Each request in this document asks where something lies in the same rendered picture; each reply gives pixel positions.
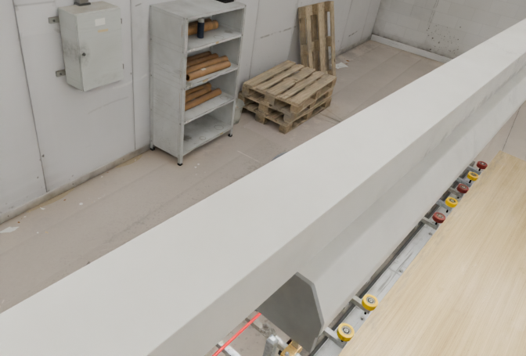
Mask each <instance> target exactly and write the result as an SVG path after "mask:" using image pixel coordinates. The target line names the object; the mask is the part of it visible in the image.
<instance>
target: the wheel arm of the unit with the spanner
mask: <svg viewBox="0 0 526 356"><path fill-rule="evenodd" d="M253 317H254V316H253V315H252V314H250V315H248V316H247V317H246V318H245V321H246V322H249V321H250V320H251V319H252V318H253ZM250 325H252V326H253V327H254V328H255V329H256V330H257V331H258V332H259V333H261V332H260V330H259V329H260V328H262V323H261V322H260V321H258V320H257V319H255V320H254V321H253V322H252V323H251V324H250ZM276 338H277V339H278V340H279V342H278V345H277V347H278V348H279V349H280V350H281V351H283V350H284V349H285V348H286V347H287V346H288V344H287V343H285V342H284V341H283V340H281V339H280V338H279V337H278V336H276Z"/></svg>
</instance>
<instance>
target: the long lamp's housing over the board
mask: <svg viewBox="0 0 526 356"><path fill-rule="evenodd" d="M525 100H526V66H525V67H524V68H523V69H522V70H521V71H520V72H519V73H518V74H516V75H515V76H514V77H513V78H512V79H511V80H510V81H508V82H507V83H506V84H505V85H504V86H503V87H502V88H500V89H499V90H498V91H497V92H496V93H495V94H494V95H493V96H492V97H491V98H490V99H489V100H488V101H487V102H485V103H484V104H483V105H482V106H481V107H480V108H479V109H477V110H476V111H475V112H474V113H473V114H472V115H471V116H469V117H468V118H467V119H466V120H465V121H464V122H463V123H462V124H461V125H460V126H459V127H458V128H457V129H456V130H454V131H453V132H452V133H451V134H450V135H449V136H448V137H446V138H445V139H444V140H443V141H442V142H441V143H440V144H439V145H437V146H436V147H435V148H434V149H433V150H432V151H431V152H429V153H428V154H427V155H426V156H425V157H424V158H423V159H422V160H421V161H420V162H419V163H418V164H417V165H416V166H414V167H413V168H412V169H411V170H410V171H409V172H408V173H406V174H405V175H404V176H403V177H402V178H401V179H400V180H398V181H397V182H396V183H395V184H394V185H393V186H392V187H390V188H389V190H387V191H386V192H385V193H384V194H383V195H382V196H381V197H380V198H379V199H378V200H377V201H375V202H374V203H373V204H372V205H371V206H370V207H369V208H367V209H366V210H365V211H364V212H363V213H362V214H361V215H360V216H358V217H357V218H356V219H355V220H354V221H353V222H352V223H351V224H350V225H349V226H348V227H347V228H346V229H345V230H343V231H342V232H341V233H340V234H339V235H338V236H337V237H335V238H334V239H333V240H332V241H331V242H330V243H329V244H327V245H326V246H325V247H324V248H323V249H322V250H321V251H319V252H318V253H317V254H316V255H315V256H314V257H313V258H312V259H311V260H310V261H309V262H308V263H307V264H306V265H304V266H303V267H302V268H301V269H300V270H299V271H298V272H296V273H295V274H294V275H293V276H292V277H291V278H290V279H288V280H287V281H286V282H285V283H284V284H283V285H282V286H281V287H279V288H278V289H277V290H276V291H275V292H274V293H273V294H272V295H271V296H270V297H269V298H268V299H267V300H266V301H264V302H263V303H262V304H261V305H260V306H259V307H258V308H256V310H257V311H258V312H260V313H261V314H262V315H263V316H265V317H266V318H267V319H268V320H269V321H270V322H271V323H273V324H274V325H275V326H277V327H278V328H279V329H280V330H282V331H283V332H284V333H285V334H287V335H288V336H289V337H290V338H291V339H292V340H294V341H295V342H296V343H298V344H299V345H300V346H301V347H303V348H304V349H305V350H306V351H307V352H308V353H309V354H310V353H311V352H312V351H313V350H314V348H315V345H316V342H317V339H318V337H319V336H320V335H321V333H322V332H323V331H324V330H325V329H326V327H327V326H328V325H329V324H330V323H331V322H332V321H333V320H334V319H335V318H336V317H337V315H338V314H339V313H340V312H341V311H342V310H343V308H344V307H345V306H346V305H347V304H348V302H349V301H350V300H351V299H352V298H353V296H354V295H355V294H356V293H357V292H358V291H359V290H360V289H361V288H362V287H363V286H364V284H365V283H366V282H367V281H368V280H369V278H370V277H371V276H372V275H373V274H374V273H375V271H376V270H377V269H378V268H379V267H380V266H381V265H382V264H383V263H384V262H385V261H386V259H387V258H388V257H389V256H390V255H391V253H392V252H393V251H394V250H395V249H396V248H397V246H398V245H399V244H400V243H401V242H402V240H403V239H404V238H405V237H406V236H407V235H408V234H409V233H410V232H411V231H412V230H413V228H414V227H415V226H416V225H417V224H418V223H419V221H420V220H421V219H422V218H423V217H424V215H425V214H426V213H427V212H428V211H429V210H430V209H431V208H432V207H433V205H435V203H436V202H437V201H438V200H439V199H440V198H441V196H442V195H443V194H444V193H445V192H446V190H447V189H448V188H449V187H450V186H451V185H452V183H453V182H454V181H455V180H456V179H457V178H458V177H459V176H460V175H461V174H462V173H463V171H464V170H465V169H466V168H467V167H468V165H469V164H470V163H471V162H472V161H473V160H474V158H475V157H476V156H477V155H478V154H479V152H480V151H482V150H483V148H484V147H485V146H486V145H487V144H488V143H489V142H490V140H491V139H492V138H493V137H494V136H495V134H496V133H497V132H498V131H499V130H500V129H501V127H502V126H503V125H504V124H505V123H506V122H507V121H508V120H509V119H510V118H511V117H512V115H513V114H514V113H515V112H516V111H517V109H518V108H519V107H520V106H521V105H522V104H523V102H524V101H525Z"/></svg>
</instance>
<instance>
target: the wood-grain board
mask: <svg viewBox="0 0 526 356"><path fill-rule="evenodd" d="M338 356H526V161H524V160H522V159H519V158H517V157H515V156H512V155H510V154H508V153H504V152H503V151H501V150H500V151H499V152H498V153H497V154H496V156H495V157H494V158H493V160H492V161H491V162H490V164H489V165H488V166H487V167H486V168H485V170H484V171H483V172H482V173H481V175H480V176H479V178H478V179H477V180H476V182H475V183H474V184H473V185H472V186H471V187H470V189H469V190H468V191H467V193H466V194H465V195H464V197H463V198H462V199H461V200H460V201H459V202H458V204H457V205H456V207H455V208H454V209H453V210H452V212H451V213H450V214H449V216H448V217H447V218H446V219H445V220H444V222H443V223H442V224H441V226H440V227H439V228H438V230H437V231H436V232H435V233H434V234H433V235H432V237H431V238H430V239H429V241H428V242H427V244H426V245H425V246H424V247H423V249H422V250H421V251H420V252H419V253H418V254H417V256H416V257H415V259H414V260H413V261H412V263H411V264H410V265H409V266H408V267H407V269H406V270H405V271H404V272H403V274H402V275H401V276H400V278H399V279H398V280H397V282H396V283H395V284H394V285H393V286H392V287H391V289H390V290H389V291H388V293H387V294H386V295H385V297H384V298H383V300H382V301H381V302H380V303H379V304H378V305H377V306H376V308H375V309H374V310H373V312H372V313H371V315H370V316H369V317H368V318H367V319H366V320H365V322H364V323H363V324H362V326H361V327H360V328H359V330H358V331H357V332H356V334H355V335H354V336H353V337H352V338H351V340H350V341H349V342H348V344H347V345H346V346H345V347H344V349H343V350H342V351H341V352H340V353H339V355H338Z"/></svg>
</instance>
